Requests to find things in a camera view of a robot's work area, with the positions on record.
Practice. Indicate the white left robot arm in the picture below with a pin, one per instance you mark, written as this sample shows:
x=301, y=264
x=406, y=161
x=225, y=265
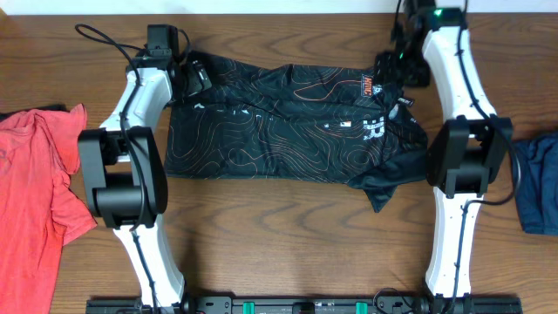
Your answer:
x=126, y=183

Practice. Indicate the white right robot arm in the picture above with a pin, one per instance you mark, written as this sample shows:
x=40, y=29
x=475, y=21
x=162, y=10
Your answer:
x=433, y=45

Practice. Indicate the red shirt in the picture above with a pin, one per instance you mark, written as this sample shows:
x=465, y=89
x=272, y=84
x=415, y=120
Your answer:
x=39, y=212

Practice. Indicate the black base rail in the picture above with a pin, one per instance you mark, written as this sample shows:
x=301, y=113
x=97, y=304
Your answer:
x=376, y=305

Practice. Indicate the black orange-patterned shirt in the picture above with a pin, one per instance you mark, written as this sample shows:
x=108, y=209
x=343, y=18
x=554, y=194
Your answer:
x=297, y=122

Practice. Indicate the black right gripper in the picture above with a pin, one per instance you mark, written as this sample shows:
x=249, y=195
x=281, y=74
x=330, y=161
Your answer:
x=386, y=69

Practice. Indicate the dark blue folded cloth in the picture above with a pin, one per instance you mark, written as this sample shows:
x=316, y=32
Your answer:
x=536, y=198

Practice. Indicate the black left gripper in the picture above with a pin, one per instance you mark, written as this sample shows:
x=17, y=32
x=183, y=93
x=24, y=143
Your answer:
x=195, y=86

